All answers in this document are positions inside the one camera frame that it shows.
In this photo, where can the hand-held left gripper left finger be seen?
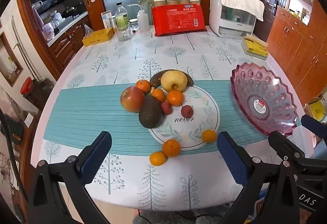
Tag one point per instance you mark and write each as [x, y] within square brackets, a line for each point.
[95, 157]

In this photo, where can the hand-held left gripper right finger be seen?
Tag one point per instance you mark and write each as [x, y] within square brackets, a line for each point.
[232, 160]

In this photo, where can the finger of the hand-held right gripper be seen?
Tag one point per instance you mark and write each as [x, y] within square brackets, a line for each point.
[283, 143]
[310, 122]

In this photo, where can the orange tangerine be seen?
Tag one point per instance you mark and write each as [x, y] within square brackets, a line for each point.
[142, 86]
[209, 136]
[159, 95]
[157, 158]
[171, 148]
[175, 97]

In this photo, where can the pink glass fruit bowl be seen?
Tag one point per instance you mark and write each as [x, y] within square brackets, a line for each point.
[255, 86]

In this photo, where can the red lychee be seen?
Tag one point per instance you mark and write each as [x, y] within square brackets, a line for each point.
[187, 111]
[166, 108]

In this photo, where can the red apple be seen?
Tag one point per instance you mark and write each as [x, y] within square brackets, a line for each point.
[131, 99]

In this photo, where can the dark green avocado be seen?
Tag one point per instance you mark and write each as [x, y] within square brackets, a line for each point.
[150, 114]

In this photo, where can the dark overripe banana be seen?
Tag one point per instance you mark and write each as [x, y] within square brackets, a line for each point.
[155, 80]

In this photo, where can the yellow pear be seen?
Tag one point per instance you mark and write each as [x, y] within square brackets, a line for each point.
[173, 78]

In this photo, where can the yellow box in carton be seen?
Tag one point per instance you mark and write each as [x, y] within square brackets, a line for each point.
[316, 109]

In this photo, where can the round floral placemat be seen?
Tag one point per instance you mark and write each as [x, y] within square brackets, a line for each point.
[201, 123]

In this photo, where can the orange wooden cabinet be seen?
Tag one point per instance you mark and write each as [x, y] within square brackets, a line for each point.
[299, 48]

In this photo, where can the yellow sponge stack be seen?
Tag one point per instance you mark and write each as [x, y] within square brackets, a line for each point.
[255, 46]

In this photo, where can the red lidded container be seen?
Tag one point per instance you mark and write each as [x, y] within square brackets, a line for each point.
[26, 86]

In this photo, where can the brown kitchen cabinet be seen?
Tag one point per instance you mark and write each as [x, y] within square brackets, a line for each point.
[66, 45]

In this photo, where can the tree print tablecloth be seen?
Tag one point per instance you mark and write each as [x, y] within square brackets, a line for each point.
[153, 53]

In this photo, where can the yellow cardboard box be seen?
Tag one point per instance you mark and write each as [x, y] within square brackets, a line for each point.
[98, 37]

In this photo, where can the dark wooden door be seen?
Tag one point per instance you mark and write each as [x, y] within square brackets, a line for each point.
[267, 4]

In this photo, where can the clear drinking glass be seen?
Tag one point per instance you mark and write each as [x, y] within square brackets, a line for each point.
[124, 33]

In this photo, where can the white countertop appliance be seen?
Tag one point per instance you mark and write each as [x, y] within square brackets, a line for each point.
[230, 22]

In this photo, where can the small metal tin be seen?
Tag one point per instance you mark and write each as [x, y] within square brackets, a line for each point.
[113, 22]

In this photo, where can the small glass jar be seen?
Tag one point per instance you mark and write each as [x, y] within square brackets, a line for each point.
[134, 25]

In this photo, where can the printed card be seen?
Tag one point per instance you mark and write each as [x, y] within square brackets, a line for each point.
[106, 19]

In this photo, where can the plastic bottle green label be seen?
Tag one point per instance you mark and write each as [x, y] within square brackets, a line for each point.
[121, 16]

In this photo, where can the white squeeze bottle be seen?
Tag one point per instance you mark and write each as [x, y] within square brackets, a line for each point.
[143, 21]

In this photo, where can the red plastic package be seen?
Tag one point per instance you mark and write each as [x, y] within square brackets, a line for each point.
[178, 19]

